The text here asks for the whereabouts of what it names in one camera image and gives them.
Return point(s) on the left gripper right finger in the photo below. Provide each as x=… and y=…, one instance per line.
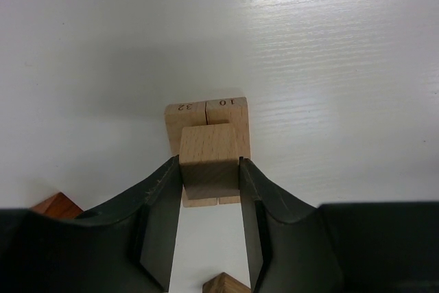
x=287, y=244

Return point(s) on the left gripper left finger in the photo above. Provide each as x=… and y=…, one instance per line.
x=134, y=235

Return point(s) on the light wood cube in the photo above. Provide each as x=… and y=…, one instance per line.
x=209, y=161

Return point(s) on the dark striped wood block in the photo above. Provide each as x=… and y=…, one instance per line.
x=224, y=283

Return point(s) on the red-brown wedge block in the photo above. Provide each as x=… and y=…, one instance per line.
x=58, y=206

